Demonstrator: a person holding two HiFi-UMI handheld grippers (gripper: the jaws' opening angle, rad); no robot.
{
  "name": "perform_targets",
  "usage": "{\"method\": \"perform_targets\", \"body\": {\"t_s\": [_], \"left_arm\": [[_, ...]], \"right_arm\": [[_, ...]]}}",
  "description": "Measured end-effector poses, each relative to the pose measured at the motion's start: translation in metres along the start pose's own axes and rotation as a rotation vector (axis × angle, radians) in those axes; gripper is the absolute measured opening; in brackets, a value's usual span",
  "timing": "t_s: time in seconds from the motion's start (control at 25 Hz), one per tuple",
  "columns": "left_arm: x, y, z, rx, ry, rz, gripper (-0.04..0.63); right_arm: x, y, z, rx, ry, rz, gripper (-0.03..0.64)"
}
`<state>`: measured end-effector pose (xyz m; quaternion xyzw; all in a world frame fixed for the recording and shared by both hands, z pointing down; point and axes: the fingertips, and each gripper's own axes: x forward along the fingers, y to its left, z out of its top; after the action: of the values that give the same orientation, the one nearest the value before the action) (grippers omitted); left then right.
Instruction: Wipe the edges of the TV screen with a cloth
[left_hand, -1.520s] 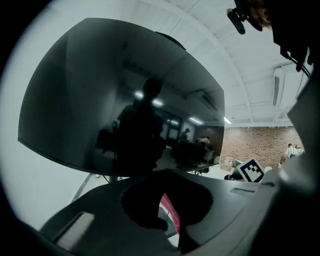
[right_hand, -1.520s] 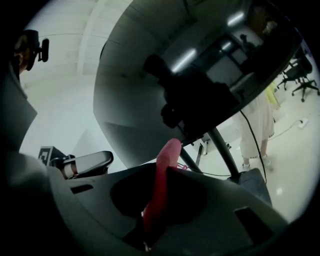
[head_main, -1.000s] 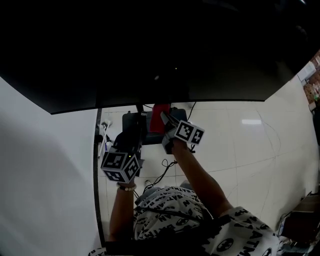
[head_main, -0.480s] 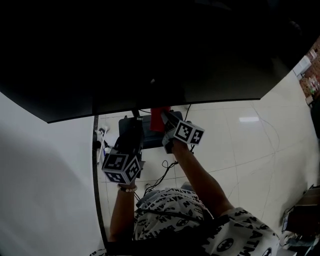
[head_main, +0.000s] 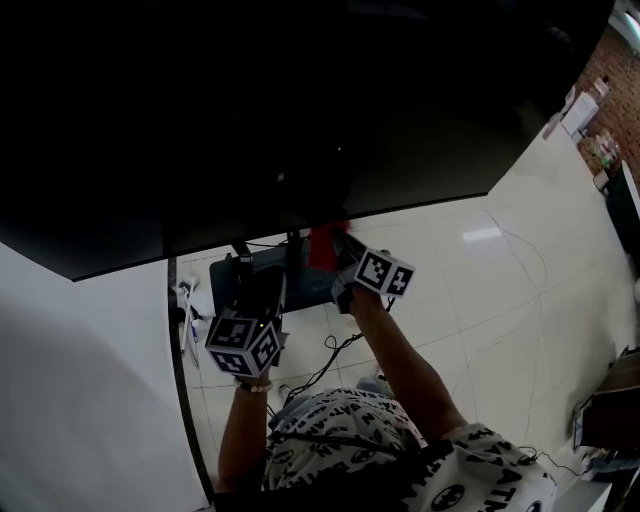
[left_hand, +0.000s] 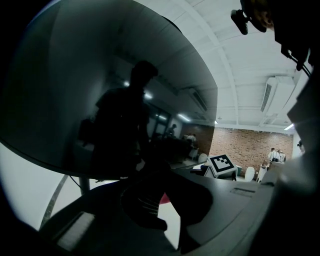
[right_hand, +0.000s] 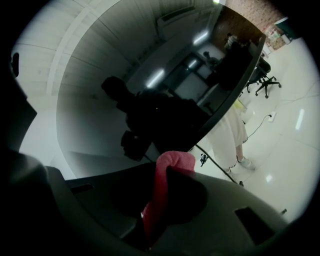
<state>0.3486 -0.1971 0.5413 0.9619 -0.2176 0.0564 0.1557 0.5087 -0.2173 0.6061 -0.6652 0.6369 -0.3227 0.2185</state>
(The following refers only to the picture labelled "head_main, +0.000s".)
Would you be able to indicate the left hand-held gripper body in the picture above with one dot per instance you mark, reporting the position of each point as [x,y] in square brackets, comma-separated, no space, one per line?
[242,345]

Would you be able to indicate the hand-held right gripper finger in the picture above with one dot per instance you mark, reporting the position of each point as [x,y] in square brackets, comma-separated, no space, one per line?
[350,239]

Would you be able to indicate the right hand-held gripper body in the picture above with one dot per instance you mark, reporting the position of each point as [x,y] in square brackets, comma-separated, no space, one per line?
[382,272]

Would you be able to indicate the red cloth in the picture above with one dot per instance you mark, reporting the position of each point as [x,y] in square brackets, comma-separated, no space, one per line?
[321,247]

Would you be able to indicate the black TV screen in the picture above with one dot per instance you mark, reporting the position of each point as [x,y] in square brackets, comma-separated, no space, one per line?
[260,110]

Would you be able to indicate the person's left forearm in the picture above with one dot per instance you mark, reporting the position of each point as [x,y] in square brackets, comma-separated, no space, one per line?
[242,435]

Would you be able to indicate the person's right forearm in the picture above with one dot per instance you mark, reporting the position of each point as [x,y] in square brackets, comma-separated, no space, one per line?
[405,360]

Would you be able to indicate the white cleaning tool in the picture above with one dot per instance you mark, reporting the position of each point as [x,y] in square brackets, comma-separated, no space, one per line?
[189,320]

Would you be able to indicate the black TV stand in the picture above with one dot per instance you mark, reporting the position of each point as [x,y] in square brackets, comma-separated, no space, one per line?
[305,285]

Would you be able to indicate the black partition edge strip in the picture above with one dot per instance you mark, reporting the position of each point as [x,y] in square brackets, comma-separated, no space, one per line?
[186,400]

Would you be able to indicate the white printed shirt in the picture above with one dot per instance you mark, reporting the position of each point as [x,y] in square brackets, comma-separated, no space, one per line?
[400,460]

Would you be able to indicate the shelf with bottles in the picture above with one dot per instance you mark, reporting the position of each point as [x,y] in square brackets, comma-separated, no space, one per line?
[602,152]

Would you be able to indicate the dark monitor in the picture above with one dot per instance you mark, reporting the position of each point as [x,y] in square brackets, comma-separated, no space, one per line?
[625,205]

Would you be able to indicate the white cardboard box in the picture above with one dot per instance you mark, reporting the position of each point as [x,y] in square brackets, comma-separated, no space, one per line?
[580,114]

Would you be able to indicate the brown wooden furniture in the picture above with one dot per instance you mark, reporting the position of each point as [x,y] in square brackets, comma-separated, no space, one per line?
[612,405]

